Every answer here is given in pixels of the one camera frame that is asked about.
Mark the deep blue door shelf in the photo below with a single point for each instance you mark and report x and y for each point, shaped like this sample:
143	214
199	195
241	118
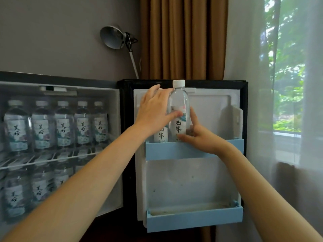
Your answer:
194	219

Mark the person's right thumb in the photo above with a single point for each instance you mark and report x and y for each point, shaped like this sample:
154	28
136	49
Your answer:
193	117

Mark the person's right hand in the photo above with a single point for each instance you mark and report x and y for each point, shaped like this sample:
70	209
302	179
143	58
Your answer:
205	139

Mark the person's left forearm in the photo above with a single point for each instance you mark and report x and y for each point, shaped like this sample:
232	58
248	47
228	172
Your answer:
75	196

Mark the black mini fridge door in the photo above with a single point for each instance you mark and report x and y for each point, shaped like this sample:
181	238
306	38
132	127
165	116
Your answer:
181	178

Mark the black mini fridge cabinet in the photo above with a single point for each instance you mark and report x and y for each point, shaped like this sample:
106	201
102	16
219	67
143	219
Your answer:
114	148

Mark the fridge light control unit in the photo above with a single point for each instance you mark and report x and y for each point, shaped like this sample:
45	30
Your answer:
58	90

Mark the clear plastic bottle white cap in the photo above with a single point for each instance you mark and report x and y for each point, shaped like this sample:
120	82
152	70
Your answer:
178	100
161	136

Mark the person's left hand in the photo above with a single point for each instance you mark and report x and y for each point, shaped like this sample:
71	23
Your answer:
149	115

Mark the person's left middle finger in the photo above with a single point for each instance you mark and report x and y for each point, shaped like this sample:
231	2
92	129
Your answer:
153	90

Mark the narrow blue door shelf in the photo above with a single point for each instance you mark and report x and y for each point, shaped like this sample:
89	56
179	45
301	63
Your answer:
166	151

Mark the brown curtain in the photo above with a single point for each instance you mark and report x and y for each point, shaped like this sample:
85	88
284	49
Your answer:
184	37

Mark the window frame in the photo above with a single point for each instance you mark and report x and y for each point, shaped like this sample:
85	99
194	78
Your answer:
286	144

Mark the sheer white curtain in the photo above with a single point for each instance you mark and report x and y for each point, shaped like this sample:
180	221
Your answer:
249	73

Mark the silver desk lamp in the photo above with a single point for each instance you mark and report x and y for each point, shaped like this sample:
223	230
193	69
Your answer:
112	37

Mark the person's right forearm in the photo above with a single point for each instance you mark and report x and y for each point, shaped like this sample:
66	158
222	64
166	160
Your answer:
262	196

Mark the rows of stocked water bottles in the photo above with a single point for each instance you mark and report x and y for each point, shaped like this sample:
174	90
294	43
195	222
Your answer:
41	128

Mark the person's left thumb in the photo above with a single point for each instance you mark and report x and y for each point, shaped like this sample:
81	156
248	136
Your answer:
174	115

